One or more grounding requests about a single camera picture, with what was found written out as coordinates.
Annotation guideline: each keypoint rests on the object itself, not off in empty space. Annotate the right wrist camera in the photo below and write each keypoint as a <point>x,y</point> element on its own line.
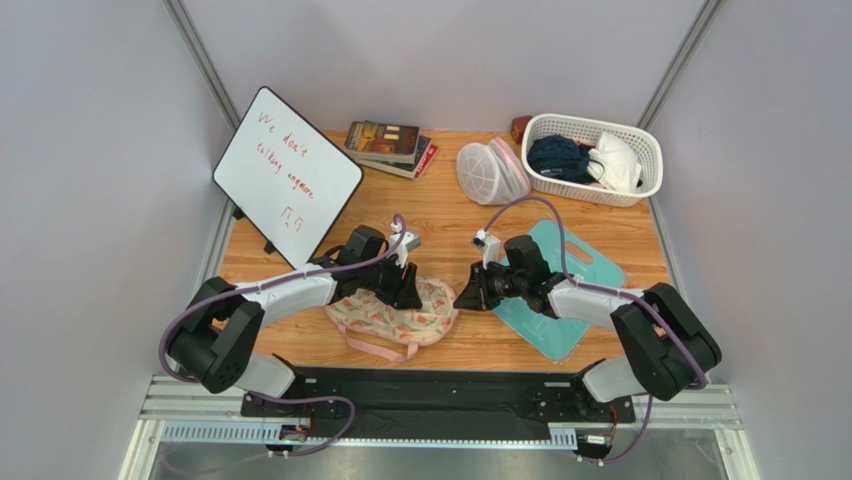
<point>489,245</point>

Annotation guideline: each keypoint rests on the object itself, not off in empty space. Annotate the top dark book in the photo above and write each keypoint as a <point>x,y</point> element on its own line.
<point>375,141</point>

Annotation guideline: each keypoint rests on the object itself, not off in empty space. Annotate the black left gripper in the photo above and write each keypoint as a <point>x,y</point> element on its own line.
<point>402,292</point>

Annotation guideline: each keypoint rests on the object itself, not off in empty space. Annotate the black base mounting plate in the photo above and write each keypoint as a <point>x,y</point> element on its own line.
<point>406,404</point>

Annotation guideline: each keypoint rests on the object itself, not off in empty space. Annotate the aluminium frame rail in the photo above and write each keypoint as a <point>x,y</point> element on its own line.
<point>176,413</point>

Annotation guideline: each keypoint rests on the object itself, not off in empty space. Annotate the teal folding board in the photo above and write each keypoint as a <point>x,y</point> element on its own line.
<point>555,338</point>

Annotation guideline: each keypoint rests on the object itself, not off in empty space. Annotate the white bra in basket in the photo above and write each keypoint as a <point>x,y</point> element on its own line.
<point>614,165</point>

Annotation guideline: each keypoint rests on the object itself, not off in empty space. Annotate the floral mesh laundry bag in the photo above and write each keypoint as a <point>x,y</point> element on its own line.
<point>375,328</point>

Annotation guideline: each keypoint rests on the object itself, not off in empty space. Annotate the white plastic basket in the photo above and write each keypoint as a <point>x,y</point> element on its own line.
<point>587,132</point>

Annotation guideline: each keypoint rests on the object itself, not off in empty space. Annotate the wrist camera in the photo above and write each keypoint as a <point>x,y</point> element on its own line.
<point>489,245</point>
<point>401,243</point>

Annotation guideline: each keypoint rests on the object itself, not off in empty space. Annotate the small brown wooden block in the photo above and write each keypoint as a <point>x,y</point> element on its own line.
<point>518,128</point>

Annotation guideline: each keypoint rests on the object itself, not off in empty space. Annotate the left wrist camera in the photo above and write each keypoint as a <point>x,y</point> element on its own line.
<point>401,243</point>

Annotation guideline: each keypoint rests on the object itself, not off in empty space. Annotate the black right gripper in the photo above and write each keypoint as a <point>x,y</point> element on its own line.
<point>483,287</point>

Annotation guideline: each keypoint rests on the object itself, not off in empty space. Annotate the white round mesh laundry bag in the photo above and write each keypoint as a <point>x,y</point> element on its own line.
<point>491,174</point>

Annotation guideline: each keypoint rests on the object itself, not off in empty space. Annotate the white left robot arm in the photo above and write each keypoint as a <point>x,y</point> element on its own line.
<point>212,342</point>

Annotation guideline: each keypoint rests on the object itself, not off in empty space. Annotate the white whiteboard with red writing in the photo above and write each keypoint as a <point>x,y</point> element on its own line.
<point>287,177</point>

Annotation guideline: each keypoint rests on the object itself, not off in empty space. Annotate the dark blue knit garment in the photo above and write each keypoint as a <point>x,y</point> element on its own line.
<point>560,158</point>

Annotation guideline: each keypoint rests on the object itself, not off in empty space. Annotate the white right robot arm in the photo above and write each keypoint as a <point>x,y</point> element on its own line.
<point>666,348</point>

